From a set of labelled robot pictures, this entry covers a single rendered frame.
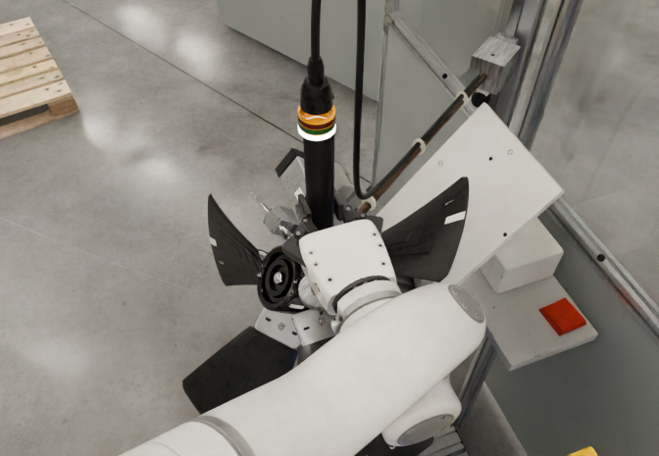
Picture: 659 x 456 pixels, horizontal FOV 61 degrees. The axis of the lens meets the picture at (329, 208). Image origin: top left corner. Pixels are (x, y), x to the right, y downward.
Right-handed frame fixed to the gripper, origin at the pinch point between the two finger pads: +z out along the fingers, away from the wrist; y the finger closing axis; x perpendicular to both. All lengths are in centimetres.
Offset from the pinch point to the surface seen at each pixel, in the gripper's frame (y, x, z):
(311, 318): -1.5, -30.0, 1.5
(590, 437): 70, -100, -20
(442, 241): 16.4, -7.3, -6.1
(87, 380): -71, -149, 73
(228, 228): -10.1, -35.3, 31.3
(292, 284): -3.4, -24.0, 5.3
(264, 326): -9.0, -37.9, 7.4
